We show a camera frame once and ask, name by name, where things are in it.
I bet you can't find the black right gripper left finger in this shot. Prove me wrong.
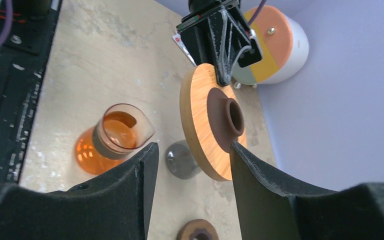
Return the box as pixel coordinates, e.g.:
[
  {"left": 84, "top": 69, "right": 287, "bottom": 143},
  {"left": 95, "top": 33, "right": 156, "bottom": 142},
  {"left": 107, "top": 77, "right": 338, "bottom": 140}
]
[{"left": 0, "top": 142, "right": 159, "bottom": 240}]

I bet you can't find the dark wooden dripper ring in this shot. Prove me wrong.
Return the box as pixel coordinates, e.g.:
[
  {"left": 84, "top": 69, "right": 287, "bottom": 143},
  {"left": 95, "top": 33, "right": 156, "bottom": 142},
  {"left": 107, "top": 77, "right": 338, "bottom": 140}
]
[{"left": 176, "top": 218, "right": 220, "bottom": 240}]

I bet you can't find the clear plastic filter packet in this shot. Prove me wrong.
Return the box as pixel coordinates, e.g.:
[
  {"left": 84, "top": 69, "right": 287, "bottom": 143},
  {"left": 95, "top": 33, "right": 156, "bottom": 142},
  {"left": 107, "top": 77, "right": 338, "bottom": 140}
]
[{"left": 172, "top": 33, "right": 196, "bottom": 66}]

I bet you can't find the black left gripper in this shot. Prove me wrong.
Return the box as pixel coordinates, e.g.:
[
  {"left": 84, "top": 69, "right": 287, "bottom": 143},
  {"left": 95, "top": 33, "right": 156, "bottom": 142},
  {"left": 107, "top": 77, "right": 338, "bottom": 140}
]
[{"left": 176, "top": 0, "right": 263, "bottom": 87}]

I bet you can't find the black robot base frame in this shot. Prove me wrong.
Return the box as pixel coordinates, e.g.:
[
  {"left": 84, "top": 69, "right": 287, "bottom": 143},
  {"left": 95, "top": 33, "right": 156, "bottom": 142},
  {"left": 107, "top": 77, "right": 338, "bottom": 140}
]
[{"left": 0, "top": 0, "right": 62, "bottom": 183}]

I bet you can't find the light wooden dripper ring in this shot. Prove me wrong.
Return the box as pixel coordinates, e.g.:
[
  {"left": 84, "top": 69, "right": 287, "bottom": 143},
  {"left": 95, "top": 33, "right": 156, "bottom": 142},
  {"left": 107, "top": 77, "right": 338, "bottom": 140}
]
[{"left": 179, "top": 63, "right": 248, "bottom": 182}]

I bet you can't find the grey glass carafe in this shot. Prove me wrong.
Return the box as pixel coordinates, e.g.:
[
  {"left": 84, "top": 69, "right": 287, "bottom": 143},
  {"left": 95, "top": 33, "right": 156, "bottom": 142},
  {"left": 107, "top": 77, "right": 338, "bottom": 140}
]
[{"left": 165, "top": 139, "right": 202, "bottom": 180}]

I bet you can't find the white round drawer cabinet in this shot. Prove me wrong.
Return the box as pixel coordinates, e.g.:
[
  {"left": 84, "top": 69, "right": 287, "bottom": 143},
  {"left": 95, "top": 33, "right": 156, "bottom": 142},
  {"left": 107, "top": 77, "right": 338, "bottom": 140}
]
[{"left": 232, "top": 5, "right": 309, "bottom": 89}]

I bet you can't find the orange glass carafe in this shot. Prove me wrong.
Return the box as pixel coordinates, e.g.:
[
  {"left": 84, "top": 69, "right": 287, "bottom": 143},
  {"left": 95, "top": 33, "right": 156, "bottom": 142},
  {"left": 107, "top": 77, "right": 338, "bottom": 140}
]
[{"left": 73, "top": 103, "right": 156, "bottom": 175}]

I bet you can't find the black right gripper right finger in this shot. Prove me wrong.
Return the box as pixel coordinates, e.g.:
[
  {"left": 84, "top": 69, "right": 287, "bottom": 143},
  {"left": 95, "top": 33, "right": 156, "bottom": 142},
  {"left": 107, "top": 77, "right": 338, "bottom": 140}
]
[{"left": 230, "top": 142, "right": 384, "bottom": 240}]

